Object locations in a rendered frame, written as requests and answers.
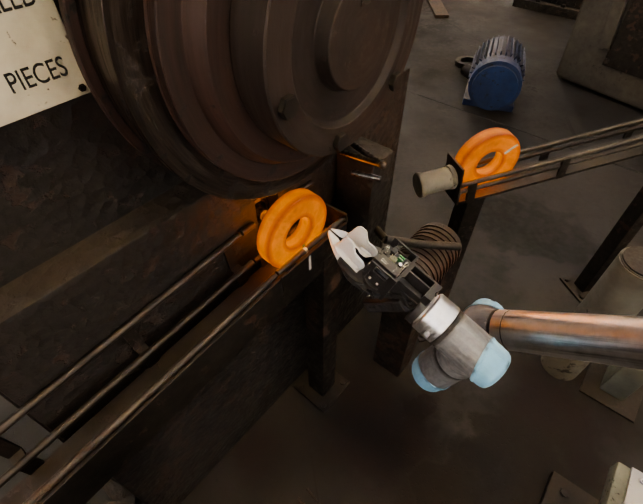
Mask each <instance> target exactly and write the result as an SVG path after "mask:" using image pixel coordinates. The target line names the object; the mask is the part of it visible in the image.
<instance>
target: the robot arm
mask: <svg viewBox="0 0 643 504"><path fill-rule="evenodd" d="M328 237H329V242H330V245H331V248H332V250H333V253H334V255H335V257H336V259H337V262H338V264H339V266H340V268H341V270H342V272H343V274H344V276H345V277H346V279H347V280H348V281H349V282H350V283H351V284H352V285H354V286H355V287H357V288H358V289H359V290H360V291H361V292H362V293H363V292H364V291H365V292H366V293H368V294H367V296H366V298H365V299H364V300H363V301H362V303H363V304H364V306H365V308H366V309H367V311H368V312H407V311H408V310H410V311H409V313H408V314H407V315H406V317H405V318H404V319H406V320H407V321H408V322H409V323H410V324H411V323H412V322H413V324H412V327H413V328H414V329H415V330H416V331H417V332H419V333H420V334H421V335H422V336H423V338H425V339H426V340H427V341H429V342H430V344H432V345H431V346H430V347H429V348H427V349H426V350H425V351H422V352H421V353H420V354H419V355H418V356H417V357H416V358H415V360H414V361H413V364H412V374H413V377H414V379H415V381H416V383H417V384H418V385H419V386H420V387H421V388H423V389H424V390H426V391H430V392H437V391H440V390H445V389H447V388H449V387H450V386H451V385H453V384H455V383H457V382H459V381H461V380H463V379H466V378H469V379H470V381H471V382H474V383H475V384H476V385H478V386H479V387H482V388H487V387H490V386H491V385H493V384H494V383H496V382H497V381H498V380H499V379H500V378H501V377H502V376H503V375H504V374H505V372H506V371H507V369H508V367H509V365H510V363H511V356H510V354H509V352H508V351H515V352H522V353H529V354H536V355H543V356H550V357H557V358H564V359H571V360H578V361H585V362H593V363H600V364H607V365H614V366H621V367H628V368H635V369H642V370H643V316H625V315H605V314H585V313H565V312H545V311H525V310H505V309H504V308H503V307H502V306H501V305H500V304H499V303H497V302H494V301H491V300H490V299H486V298H482V299H478V300H476V301H475V302H474V303H473V304H472V305H470V306H468V307H467V308H466V309H465V310H464V311H463V312H462V311H461V310H460V308H459V307H457V306H456V305H455V304H454V303H453V302H452V301H450V300H449V299H448V298H447V297H446V296H445V295H444V294H439V295H438V293H439V291H440V290H441V289H442V288H443V287H442V286H440V285H439V284H438V283H437V282H436V281H435V280H433V279H432V278H431V277H430V276H429V275H428V274H426V273H425V272H424V271H423V270H422V269H421V268H419V267H418V266H417V265H416V264H415V262H416V261H417V260H418V258H419V256H418V255H417V254H415V253H414V252H413V251H412V250H411V249H409V248H408V247H407V246H406V245H405V244H404V243H402V242H401V241H400V240H399V239H398V238H397V237H395V238H394V240H393V241H392V243H391V244H390V245H391V246H392V247H393V248H392V247H390V246H389V245H386V246H385V247H384V248H383V249H381V248H380V247H377V246H374V245H372V244H371V243H370V242H369V240H368V232H367V230H366V229H365V228H364V227H362V226H358V227H356V228H355V229H353V230H352V231H351V232H349V233H348V232H345V231H342V230H338V229H333V228H332V229H331V230H329V231H328ZM398 244H401V245H402V246H403V247H404V248H405V249H406V250H408V251H409V252H410V253H411V254H410V256H409V257H407V256H406V255H405V254H404V253H403V252H401V251H400V249H399V248H398V247H397V246H398ZM397 252H399V253H400V254H401V255H400V254H399V253H397ZM404 257H405V258H406V259H405V258H404ZM365 261H370V262H369V263H368V264H367V265H366V266H365V264H364V262H365ZM364 267H365V268H364ZM363 268H364V269H363ZM361 269H363V270H361ZM507 350H508V351H507Z"/></svg>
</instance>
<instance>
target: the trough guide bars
mask: <svg viewBox="0 0 643 504"><path fill-rule="evenodd" d="M639 123H643V118H640V119H636V120H632V121H629V122H625V123H621V124H617V125H613V126H609V127H605V128H602V129H598V130H594V131H590V132H586V133H582V134H578V135H574V136H571V137H567V138H563V139H559V140H555V141H551V142H547V143H544V144H540V145H536V146H532V147H528V148H524V149H520V154H524V153H528V152H532V151H535V150H539V149H542V150H540V151H536V152H532V153H528V154H524V155H521V156H519V158H518V161H520V160H524V159H528V158H532V157H535V156H539V155H540V157H539V160H540V161H541V160H545V159H548V156H549V153H551V152H554V151H558V150H562V149H566V148H570V147H574V146H577V145H581V144H585V143H589V142H593V141H597V140H600V139H604V138H608V137H612V136H616V135H619V134H623V133H624V135H623V137H622V138H623V139H625V138H628V137H631V135H632V133H633V132H634V131H635V130H639V129H642V128H643V124H640V125H637V124H639ZM624 127H627V128H624ZM620 128H624V129H621V130H617V131H613V132H609V131H612V130H616V129H620ZM605 132H609V133H605ZM601 133H605V134H601ZM597 134H601V135H597ZM593 135H597V136H594V137H590V138H586V139H582V138H585V137H589V136H593ZM578 139H582V140H578ZM574 140H578V141H574ZM641 140H643V135H642V136H638V137H634V138H630V139H626V140H623V141H619V142H615V143H611V144H607V145H604V146H600V147H596V148H592V149H588V150H585V151H581V152H577V153H573V154H569V155H566V156H562V157H558V158H554V159H550V160H547V161H543V162H539V163H535V164H531V165H528V166H524V167H520V168H516V169H512V170H509V171H505V172H501V173H497V174H493V175H490V176H486V177H482V178H478V179H474V180H471V181H467V182H463V183H462V187H461V188H464V187H467V186H468V187H467V188H464V189H461V192H460V194H464V193H466V198H465V200H466V202H465V203H469V202H473V201H474V198H475V194H476V190H479V189H483V188H487V187H490V186H494V185H498V184H502V183H505V182H509V181H513V180H517V179H520V178H524V177H528V176H532V175H535V174H539V173H543V172H547V171H550V170H554V169H558V168H559V169H558V171H557V174H556V176H557V177H556V179H559V178H562V177H564V176H565V173H566V171H567V168H568V166H569V165H573V164H577V163H580V162H584V161H588V160H592V159H595V158H599V157H603V156H607V155H611V154H614V153H618V152H622V151H626V150H629V149H633V148H637V147H641V146H643V141H641ZM570 141H574V142H571V143H567V144H563V145H559V144H562V143H566V142H570ZM638 141H641V142H638ZM634 142H637V143H634ZM630 143H633V144H630ZM626 144H630V145H626ZM555 145H559V146H555ZM622 145H626V146H622ZM552 146H555V147H552ZM619 146H622V147H619ZM615 147H618V148H615ZM611 148H615V149H611ZM607 149H611V150H607ZM604 150H607V151H604ZM600 151H603V152H600ZM596 152H600V153H596ZM592 153H596V154H592ZM588 154H592V155H588ZM585 155H588V156H585ZM581 156H584V157H581ZM642 156H643V155H642ZM577 157H581V158H577ZM493 158H494V156H493V157H489V158H486V159H482V160H480V161H479V162H478V164H477V166H478V165H482V164H485V163H489V162H491V161H492V159H493ZM573 158H577V159H573ZM571 159H573V160H571ZM558 162H561V163H558ZM554 163H558V164H554ZM551 164H554V165H551ZM486 165H487V164H486ZM486 165H482V166H478V167H476V168H481V167H484V166H486ZM547 165H550V166H547ZM543 166H547V167H543ZM539 167H543V168H539ZM535 168H539V169H535ZM532 169H535V170H532ZM528 170H532V171H528ZM524 171H528V172H524ZM520 172H524V173H520ZM517 173H520V174H517ZM513 174H516V175H513ZM509 175H513V176H509ZM505 176H509V177H505ZM501 177H505V178H501ZM498 178H501V179H498ZM494 179H498V180H494ZM490 180H494V181H490ZM486 181H490V182H486ZM483 182H486V183H483ZM479 183H482V184H479ZM478 184H479V185H478Z"/></svg>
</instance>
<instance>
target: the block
mask: <svg viewBox="0 0 643 504"><path fill-rule="evenodd" d="M355 143H357V144H358V145H360V146H361V147H363V148H364V149H366V150H367V151H369V152H370V153H371V154H373V155H374V156H376V157H377V158H379V159H380V160H384V161H385V162H386V163H387V166H386V168H385V169H380V168H379V167H377V166H374V165H371V164H368V163H365V162H362V161H359V160H356V159H353V158H350V157H346V156H343V155H340V154H337V173H336V203H335V208H337V209H339V210H341V211H343V212H345V213H346V214H347V217H348V222H347V228H346V232H348V233H349V232H351V231H352V230H353V229H355V228H356V227H358V226H362V227H364V228H365V229H366V230H367V232H368V240H369V242H371V241H373V240H374V239H375V238H376V237H377V236H376V234H375V233H374V230H375V228H376V227H377V226H380V227H381V229H383V223H384V216H385V210H386V203H387V196H388V190H389V183H390V177H391V170H392V163H393V157H394V152H393V151H392V150H391V149H390V148H387V147H385V146H383V145H380V144H378V143H376V142H373V141H371V140H369V139H366V138H364V137H362V136H361V137H360V138H358V139H357V140H356V141H355ZM344 150H347V151H350V152H353V153H356V154H360V155H362V154H361V153H359V152H358V151H356V150H355V149H354V148H352V147H351V146H348V147H346V148H345V149H344ZM352 169H353V170H357V171H361V172H365V173H369V174H373V175H378V176H382V179H381V182H377V181H373V180H369V179H365V178H361V177H357V176H353V175H351V170H352Z"/></svg>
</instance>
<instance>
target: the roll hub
mask: <svg viewBox="0 0 643 504"><path fill-rule="evenodd" d="M422 4H423V0H232V1H231V11H230V51H231V60H232V67H233V73H234V77H235V81H236V85H237V89H238V92H239V95H240V97H241V100H242V102H243V104H244V107H245V109H246V111H247V112H248V114H249V116H250V117H251V119H252V120H253V122H254V123H255V124H256V125H257V127H258V128H259V129H260V130H261V131H262V132H264V133H265V134H266V135H267V136H269V137H270V138H272V139H274V140H276V141H278V142H280V143H282V144H284V145H286V146H288V147H290V148H292V149H294V150H296V151H298V152H300V153H302V154H305V155H308V156H313V157H323V156H328V155H332V154H335V153H337V151H336V150H335V149H334V147H333V142H334V139H335V136H336V135H337V134H339V133H340V132H342V131H343V132H346V133H347V135H348V137H349V141H348V143H347V146H346V147H348V146H349V145H351V144H352V143H354V142H355V141H356V140H357V139H358V138H360V137H361V136H362V135H363V134H364V133H365V132H366V131H367V130H368V128H369V127H370V126H371V125H372V124H373V123H374V121H375V120H376V119H377V117H378V116H379V115H380V113H381V112H382V110H383V109H384V107H385V106H386V104H387V102H388V101H389V99H390V97H391V95H392V94H393V91H390V88H389V84H388V83H389V80H390V78H391V75H392V74H393V73H395V72H397V71H399V72H401V73H403V71H404V68H405V66H406V63H407V60H408V58H409V55H410V52H411V49H412V46H413V43H414V39H415V36H416V32H417V28H418V24H419V19H420V15H421V10H422ZM288 94H293V95H295V97H296V99H297V100H298V102H299V107H298V110H297V113H296V116H294V117H293V118H291V119H289V120H287V121H286V120H284V119H283V118H282V117H281V116H280V114H279V113H278V107H279V104H280V100H281V98H282V97H284V96H286V95H288Z"/></svg>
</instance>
